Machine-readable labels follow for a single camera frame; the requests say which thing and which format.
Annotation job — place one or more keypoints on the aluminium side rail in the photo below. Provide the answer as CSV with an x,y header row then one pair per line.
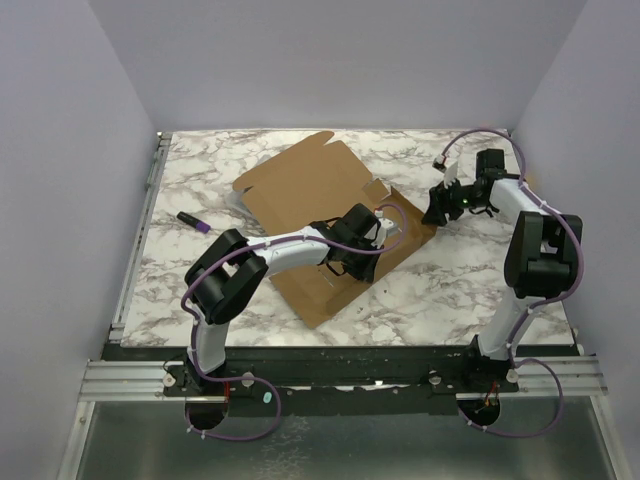
x,y
152,185

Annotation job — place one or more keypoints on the black metal base rail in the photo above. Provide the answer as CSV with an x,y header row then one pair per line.
x,y
320,404

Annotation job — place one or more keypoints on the brown cardboard box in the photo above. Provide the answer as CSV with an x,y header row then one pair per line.
x,y
318,179

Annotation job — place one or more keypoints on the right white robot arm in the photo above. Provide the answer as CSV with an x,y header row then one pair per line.
x,y
542,262

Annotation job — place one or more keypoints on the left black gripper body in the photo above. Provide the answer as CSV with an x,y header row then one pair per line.
x,y
356,264

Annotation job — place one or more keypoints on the aluminium front extrusion rail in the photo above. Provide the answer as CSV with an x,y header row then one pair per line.
x,y
577,376

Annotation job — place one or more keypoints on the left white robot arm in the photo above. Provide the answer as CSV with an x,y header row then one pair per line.
x,y
221,283

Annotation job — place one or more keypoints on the purple black highlighter marker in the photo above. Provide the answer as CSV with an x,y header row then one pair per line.
x,y
193,222

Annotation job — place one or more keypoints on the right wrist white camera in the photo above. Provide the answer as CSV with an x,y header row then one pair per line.
x,y
448,168

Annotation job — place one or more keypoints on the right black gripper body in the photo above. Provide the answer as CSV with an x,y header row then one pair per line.
x,y
442,203

